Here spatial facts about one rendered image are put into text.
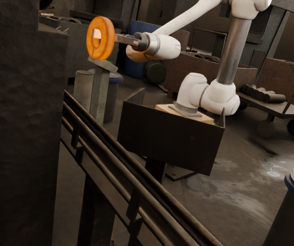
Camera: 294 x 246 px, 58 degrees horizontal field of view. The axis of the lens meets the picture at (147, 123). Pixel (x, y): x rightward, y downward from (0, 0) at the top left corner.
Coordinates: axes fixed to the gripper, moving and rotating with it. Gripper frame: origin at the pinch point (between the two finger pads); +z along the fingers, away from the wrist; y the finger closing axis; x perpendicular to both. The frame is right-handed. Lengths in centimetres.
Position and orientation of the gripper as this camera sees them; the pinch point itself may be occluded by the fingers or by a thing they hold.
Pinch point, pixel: (101, 34)
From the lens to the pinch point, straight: 104.6
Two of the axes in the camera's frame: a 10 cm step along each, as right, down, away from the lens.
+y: -6.2, -3.9, 6.8
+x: 2.3, -9.2, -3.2
